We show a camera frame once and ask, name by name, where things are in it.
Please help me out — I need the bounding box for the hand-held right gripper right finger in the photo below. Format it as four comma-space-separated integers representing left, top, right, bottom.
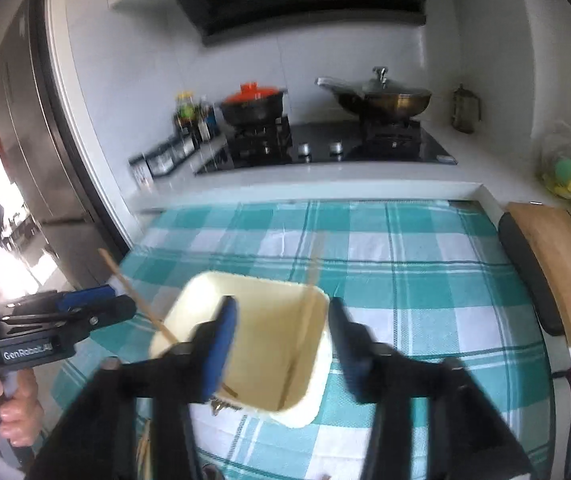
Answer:
327, 298, 533, 480

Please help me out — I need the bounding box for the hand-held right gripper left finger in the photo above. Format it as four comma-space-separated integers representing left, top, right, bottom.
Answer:
30, 296, 240, 480

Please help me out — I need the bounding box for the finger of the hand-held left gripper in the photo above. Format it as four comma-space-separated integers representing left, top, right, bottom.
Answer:
56, 284, 117, 311
66, 294, 137, 341

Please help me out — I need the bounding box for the wooden chopstick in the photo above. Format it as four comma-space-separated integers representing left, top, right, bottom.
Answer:
278, 232, 327, 409
98, 249, 179, 346

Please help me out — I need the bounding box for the cream plastic utensil holder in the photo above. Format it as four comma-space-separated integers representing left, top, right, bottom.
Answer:
150, 271, 330, 429

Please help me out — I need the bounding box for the person's left hand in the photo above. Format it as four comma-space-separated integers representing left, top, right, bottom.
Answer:
0, 367, 45, 448

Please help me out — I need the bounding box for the teal checked tablecloth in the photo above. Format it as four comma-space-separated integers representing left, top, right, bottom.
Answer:
50, 200, 557, 480

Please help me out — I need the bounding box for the black spice container tray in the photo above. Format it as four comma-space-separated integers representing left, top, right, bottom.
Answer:
128, 135, 199, 184

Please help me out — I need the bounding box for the grey refrigerator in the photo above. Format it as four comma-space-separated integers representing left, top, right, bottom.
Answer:
0, 0, 132, 288

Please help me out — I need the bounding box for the black glass gas stove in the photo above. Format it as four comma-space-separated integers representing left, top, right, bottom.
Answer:
194, 119, 459, 177

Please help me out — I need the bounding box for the yellow-capped condiment bottle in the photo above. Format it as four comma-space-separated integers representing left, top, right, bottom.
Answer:
174, 92, 199, 137

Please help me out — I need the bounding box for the wooden cutting board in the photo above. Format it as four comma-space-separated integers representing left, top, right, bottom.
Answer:
508, 202, 571, 347

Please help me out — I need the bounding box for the black cooking pot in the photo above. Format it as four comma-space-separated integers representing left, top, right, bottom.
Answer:
220, 91, 289, 127

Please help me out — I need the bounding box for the metal wok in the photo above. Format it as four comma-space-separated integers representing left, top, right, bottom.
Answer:
315, 77, 433, 119

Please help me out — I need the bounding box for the red pot lid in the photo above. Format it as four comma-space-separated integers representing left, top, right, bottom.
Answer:
222, 82, 277, 105

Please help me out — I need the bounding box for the glass wok lid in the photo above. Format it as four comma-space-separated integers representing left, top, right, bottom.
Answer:
359, 66, 432, 99

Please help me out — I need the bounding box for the glass jar with handle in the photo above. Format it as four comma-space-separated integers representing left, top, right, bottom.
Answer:
451, 84, 481, 135

